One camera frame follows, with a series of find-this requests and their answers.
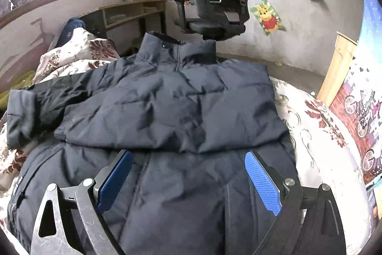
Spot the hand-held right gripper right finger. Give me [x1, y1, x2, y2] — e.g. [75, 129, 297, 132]
[244, 150, 347, 255]

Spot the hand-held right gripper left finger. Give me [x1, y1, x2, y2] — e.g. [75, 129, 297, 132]
[30, 149, 135, 255]

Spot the navy puffer jacket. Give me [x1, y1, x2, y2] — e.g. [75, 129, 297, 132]
[6, 31, 302, 255]

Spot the floral cream red bedspread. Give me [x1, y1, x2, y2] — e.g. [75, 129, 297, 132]
[0, 26, 377, 255]

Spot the bicycle printed cloth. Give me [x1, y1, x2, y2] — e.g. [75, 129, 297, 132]
[328, 56, 382, 187]

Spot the yellow green cloth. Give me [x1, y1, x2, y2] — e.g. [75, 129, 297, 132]
[0, 70, 36, 106]

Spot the small wooden cabinet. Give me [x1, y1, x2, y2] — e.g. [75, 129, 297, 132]
[316, 32, 358, 108]

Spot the dark blue pillow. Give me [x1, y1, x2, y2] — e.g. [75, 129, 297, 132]
[57, 17, 87, 46]

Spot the wooden desk shelf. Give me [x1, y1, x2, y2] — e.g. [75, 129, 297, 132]
[98, 0, 168, 37]

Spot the blue starry curtain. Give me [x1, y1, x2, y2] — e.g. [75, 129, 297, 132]
[356, 0, 382, 64]

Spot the yellow bear wall poster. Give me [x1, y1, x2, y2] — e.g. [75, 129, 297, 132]
[249, 1, 287, 36]

